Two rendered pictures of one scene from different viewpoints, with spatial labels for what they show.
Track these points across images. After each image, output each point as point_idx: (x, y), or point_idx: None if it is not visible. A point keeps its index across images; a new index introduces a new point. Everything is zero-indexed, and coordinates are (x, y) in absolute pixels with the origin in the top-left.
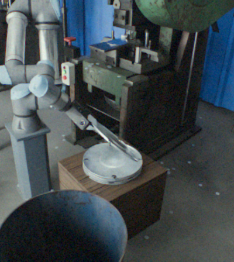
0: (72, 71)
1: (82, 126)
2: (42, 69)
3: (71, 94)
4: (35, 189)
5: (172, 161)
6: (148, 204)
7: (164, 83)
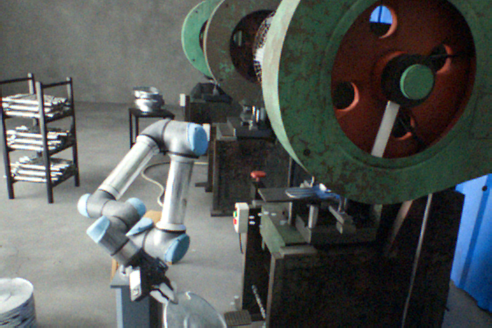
0: (243, 216)
1: (133, 295)
2: (120, 209)
3: (244, 245)
4: None
5: None
6: None
7: (357, 268)
